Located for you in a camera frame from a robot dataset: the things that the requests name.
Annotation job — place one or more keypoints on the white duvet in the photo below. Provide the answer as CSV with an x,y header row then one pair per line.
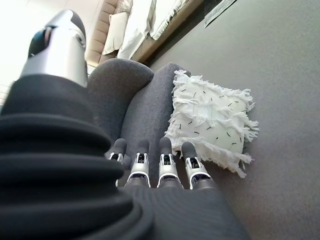
x,y
135,30

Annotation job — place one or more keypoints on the white fringed cushion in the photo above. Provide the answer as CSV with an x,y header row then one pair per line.
x,y
212,117

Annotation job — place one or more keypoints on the white fringed throw blanket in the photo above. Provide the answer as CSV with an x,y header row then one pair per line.
x,y
166,17

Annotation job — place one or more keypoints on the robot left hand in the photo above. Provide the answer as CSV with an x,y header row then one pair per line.
x,y
62,190

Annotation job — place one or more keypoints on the white bed pillow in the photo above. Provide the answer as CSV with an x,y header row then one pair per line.
x,y
115,32

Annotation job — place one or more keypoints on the grey patterned rug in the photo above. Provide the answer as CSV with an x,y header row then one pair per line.
x,y
217,12

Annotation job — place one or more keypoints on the grey fabric armchair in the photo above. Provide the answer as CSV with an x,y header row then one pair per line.
x,y
140,105

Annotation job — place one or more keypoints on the beige upholstered bed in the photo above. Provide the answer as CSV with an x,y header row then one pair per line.
x,y
98,32

